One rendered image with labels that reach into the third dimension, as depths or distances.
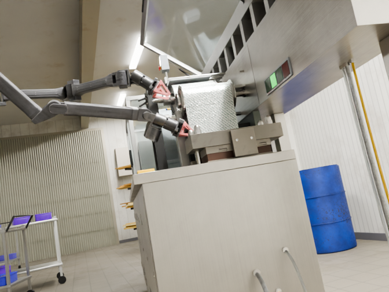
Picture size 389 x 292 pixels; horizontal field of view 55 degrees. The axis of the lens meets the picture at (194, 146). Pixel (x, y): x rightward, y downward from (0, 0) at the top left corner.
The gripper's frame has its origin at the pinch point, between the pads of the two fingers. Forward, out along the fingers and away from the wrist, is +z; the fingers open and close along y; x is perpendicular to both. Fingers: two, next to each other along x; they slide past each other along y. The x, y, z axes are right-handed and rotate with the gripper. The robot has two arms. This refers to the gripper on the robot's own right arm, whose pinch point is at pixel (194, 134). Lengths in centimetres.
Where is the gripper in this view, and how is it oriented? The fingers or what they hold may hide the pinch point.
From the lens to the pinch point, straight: 171.9
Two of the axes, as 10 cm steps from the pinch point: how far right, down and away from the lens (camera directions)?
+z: 9.2, 3.7, 0.9
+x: 3.4, -9.1, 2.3
